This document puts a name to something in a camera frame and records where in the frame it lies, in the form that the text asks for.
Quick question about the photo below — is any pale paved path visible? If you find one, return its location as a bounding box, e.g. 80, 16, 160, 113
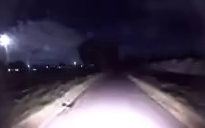
39, 73, 191, 128

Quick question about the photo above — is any pale kerb strip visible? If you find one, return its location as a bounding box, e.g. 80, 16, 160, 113
12, 73, 104, 128
127, 73, 205, 128

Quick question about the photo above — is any street lamp on pole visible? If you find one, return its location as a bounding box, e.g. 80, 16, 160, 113
0, 33, 12, 64

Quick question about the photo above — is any dark grass verge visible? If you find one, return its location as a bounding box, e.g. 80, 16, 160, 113
131, 68, 205, 128
0, 71, 98, 128

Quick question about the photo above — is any dark tree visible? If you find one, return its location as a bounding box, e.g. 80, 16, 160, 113
77, 37, 122, 75

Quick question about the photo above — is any row of distant lights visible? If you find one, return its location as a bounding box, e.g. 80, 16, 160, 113
5, 60, 94, 73

